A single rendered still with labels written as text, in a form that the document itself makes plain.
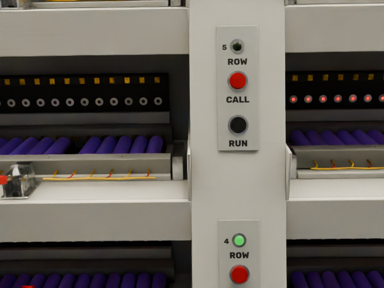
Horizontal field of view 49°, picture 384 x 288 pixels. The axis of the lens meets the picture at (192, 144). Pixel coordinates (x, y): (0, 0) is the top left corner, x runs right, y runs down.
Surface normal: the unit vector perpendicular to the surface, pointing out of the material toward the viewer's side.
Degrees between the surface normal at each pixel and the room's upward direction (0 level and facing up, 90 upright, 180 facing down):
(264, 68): 90
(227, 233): 90
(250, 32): 90
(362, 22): 108
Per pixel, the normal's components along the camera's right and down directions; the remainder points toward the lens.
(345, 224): 0.00, 0.33
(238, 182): -0.01, 0.03
